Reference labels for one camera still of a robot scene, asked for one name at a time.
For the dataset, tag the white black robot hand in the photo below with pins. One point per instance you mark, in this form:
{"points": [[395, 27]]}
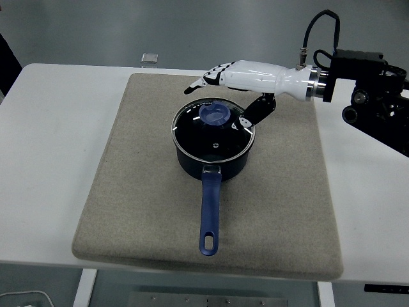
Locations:
{"points": [[262, 76]]}

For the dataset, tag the glass lid with blue knob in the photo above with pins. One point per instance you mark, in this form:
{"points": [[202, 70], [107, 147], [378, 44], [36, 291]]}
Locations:
{"points": [[195, 137]]}

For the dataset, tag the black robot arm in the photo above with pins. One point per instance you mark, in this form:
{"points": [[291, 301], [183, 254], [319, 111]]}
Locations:
{"points": [[367, 83]]}

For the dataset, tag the small silver floor plate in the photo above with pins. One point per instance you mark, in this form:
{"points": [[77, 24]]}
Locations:
{"points": [[149, 58]]}

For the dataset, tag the beige fabric mat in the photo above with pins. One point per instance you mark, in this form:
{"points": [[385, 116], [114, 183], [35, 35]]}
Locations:
{"points": [[143, 179]]}

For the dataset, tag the white table leg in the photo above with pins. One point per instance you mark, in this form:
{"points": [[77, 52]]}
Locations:
{"points": [[326, 295], [84, 289]]}

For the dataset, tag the grey metal plate with screws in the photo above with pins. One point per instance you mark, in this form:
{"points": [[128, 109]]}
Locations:
{"points": [[207, 300]]}

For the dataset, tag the black table control panel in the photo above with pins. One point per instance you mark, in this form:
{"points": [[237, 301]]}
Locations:
{"points": [[386, 288]]}

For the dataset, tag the person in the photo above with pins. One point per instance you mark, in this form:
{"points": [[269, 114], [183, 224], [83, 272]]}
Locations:
{"points": [[8, 67]]}

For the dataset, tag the white rounded object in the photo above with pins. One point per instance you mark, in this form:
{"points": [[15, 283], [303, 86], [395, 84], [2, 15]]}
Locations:
{"points": [[19, 299]]}

